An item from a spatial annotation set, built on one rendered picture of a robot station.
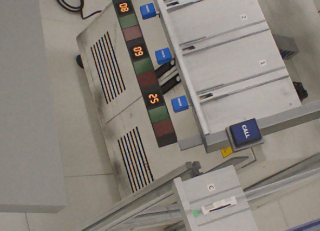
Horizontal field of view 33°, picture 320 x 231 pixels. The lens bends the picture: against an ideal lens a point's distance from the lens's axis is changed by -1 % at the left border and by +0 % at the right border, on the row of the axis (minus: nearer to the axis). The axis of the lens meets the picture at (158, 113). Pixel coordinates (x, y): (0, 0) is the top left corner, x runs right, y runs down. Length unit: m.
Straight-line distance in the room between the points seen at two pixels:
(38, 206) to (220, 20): 0.53
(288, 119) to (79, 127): 0.93
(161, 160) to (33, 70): 0.66
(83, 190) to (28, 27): 0.78
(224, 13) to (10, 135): 0.51
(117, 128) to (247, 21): 0.72
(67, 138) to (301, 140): 0.74
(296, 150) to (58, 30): 0.98
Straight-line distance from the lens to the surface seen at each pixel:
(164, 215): 1.47
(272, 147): 1.40
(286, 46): 1.62
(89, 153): 1.82
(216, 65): 1.12
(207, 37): 1.14
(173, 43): 1.12
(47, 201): 0.93
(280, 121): 1.07
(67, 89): 1.90
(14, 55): 1.04
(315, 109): 1.09
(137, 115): 1.67
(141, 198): 1.23
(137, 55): 1.14
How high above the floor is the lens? 1.36
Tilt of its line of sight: 40 degrees down
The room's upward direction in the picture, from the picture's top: 55 degrees clockwise
